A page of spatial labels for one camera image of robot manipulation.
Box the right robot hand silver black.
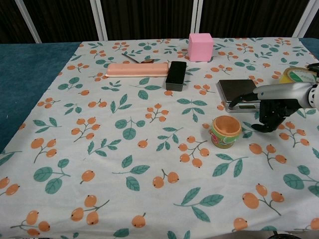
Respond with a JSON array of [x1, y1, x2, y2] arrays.
[[229, 82, 314, 133]]

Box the small orange cup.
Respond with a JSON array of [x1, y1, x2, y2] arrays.
[[211, 116, 243, 149]]

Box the small digital scale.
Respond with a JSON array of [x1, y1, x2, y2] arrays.
[[216, 79, 261, 114]]

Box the yellow tape roll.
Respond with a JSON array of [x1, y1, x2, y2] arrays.
[[279, 66, 318, 86]]

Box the pink cube block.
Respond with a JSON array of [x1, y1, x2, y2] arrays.
[[187, 33, 214, 62]]

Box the black rectangular box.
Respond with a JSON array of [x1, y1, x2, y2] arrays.
[[165, 61, 187, 92]]

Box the dark metal spoon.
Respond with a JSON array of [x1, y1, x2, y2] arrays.
[[121, 53, 161, 64]]

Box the salmon pink long case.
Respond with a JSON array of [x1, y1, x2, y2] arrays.
[[106, 62, 170, 78]]

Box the black folding screen white frames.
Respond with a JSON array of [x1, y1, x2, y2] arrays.
[[0, 0, 319, 44]]

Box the floral fruit-print tablecloth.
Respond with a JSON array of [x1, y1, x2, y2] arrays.
[[0, 37, 319, 239]]

